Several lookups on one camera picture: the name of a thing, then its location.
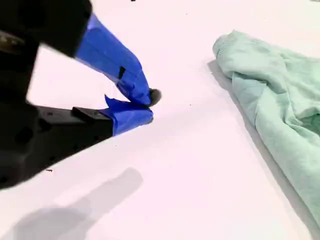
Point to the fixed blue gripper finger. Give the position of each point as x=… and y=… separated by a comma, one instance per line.
x=130, y=117

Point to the pale green T-shirt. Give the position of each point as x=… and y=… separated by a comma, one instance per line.
x=275, y=100

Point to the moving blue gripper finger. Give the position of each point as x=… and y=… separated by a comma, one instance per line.
x=112, y=55

